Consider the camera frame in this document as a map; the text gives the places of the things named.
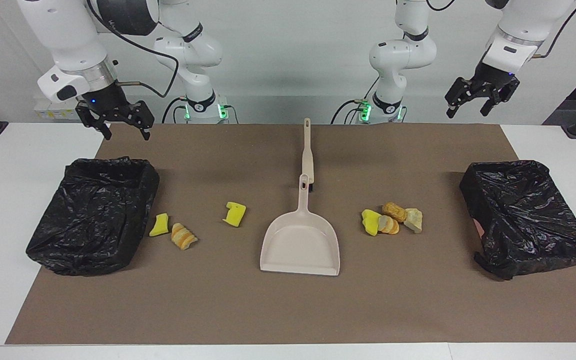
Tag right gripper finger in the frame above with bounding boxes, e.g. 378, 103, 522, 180
75, 102, 113, 141
123, 100, 155, 141

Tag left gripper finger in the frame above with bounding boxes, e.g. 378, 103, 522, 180
444, 77, 475, 119
479, 77, 520, 117

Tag small yellow sponge piece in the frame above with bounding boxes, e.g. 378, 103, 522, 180
148, 213, 170, 237

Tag striped croissant bread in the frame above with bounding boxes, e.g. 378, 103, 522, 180
170, 222, 199, 251

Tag brown oval bread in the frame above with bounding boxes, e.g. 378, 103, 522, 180
381, 201, 409, 223

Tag pale torn bread chunk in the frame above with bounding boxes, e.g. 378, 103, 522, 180
403, 208, 424, 234

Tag notched yellow sponge piece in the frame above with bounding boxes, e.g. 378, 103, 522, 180
222, 201, 247, 228

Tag sliced bread roll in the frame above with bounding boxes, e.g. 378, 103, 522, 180
378, 215, 400, 235

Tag large yellow sponge piece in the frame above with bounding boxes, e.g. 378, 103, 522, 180
361, 209, 383, 237

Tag beige brush black bristles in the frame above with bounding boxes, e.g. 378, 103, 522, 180
299, 117, 315, 194

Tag beige plastic dustpan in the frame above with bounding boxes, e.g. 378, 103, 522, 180
259, 173, 341, 277

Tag black bag lined pink bin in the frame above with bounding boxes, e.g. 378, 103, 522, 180
459, 159, 576, 281

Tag small white box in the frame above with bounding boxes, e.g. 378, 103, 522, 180
33, 97, 81, 121

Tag brown table mat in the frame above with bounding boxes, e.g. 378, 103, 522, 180
5, 123, 576, 346

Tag black base cable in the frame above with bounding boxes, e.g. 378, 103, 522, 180
162, 96, 189, 124
330, 98, 369, 125

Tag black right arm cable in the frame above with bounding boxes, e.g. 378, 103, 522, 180
85, 0, 180, 99

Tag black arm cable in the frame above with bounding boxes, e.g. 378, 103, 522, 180
530, 0, 576, 60
85, 0, 180, 99

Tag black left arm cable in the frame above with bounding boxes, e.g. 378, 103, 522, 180
530, 0, 576, 60

